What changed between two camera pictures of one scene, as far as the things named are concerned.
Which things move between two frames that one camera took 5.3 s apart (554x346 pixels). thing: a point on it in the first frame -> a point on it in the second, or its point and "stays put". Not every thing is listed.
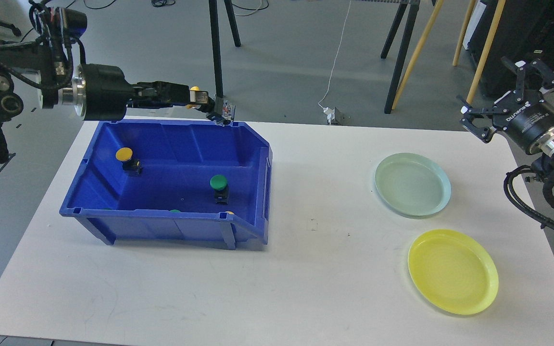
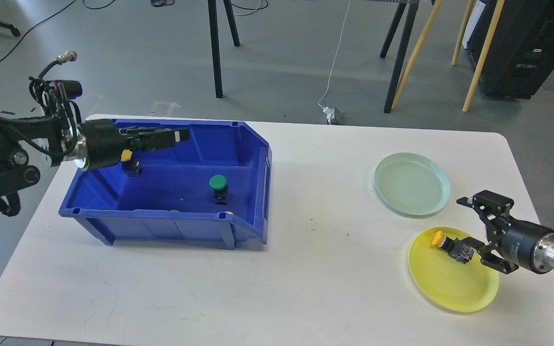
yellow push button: (198, 96) -> (461, 252)
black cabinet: (545, 30) stays put
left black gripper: (101, 93) -> (105, 142)
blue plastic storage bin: (192, 179) stays put
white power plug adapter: (330, 113) stays put
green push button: (219, 183) stays put
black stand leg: (403, 50) stays put
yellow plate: (453, 271) stays put
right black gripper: (537, 127) -> (529, 245)
